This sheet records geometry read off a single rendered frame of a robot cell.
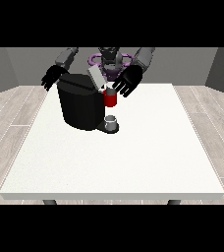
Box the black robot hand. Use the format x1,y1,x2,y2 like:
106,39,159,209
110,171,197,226
112,64,143,98
40,64,70,93

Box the red pod holder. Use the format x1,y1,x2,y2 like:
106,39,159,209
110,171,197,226
103,88,119,108

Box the pale grey machine lid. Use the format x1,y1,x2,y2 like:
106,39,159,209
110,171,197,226
86,64,107,91

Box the black coffee machine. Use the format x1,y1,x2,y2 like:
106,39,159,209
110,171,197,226
56,72,120,135

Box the grey robot trunk purple rings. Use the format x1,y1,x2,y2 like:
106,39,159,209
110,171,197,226
87,47,134,81

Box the small grey cup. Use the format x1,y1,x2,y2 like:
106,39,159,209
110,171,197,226
103,114,119,132

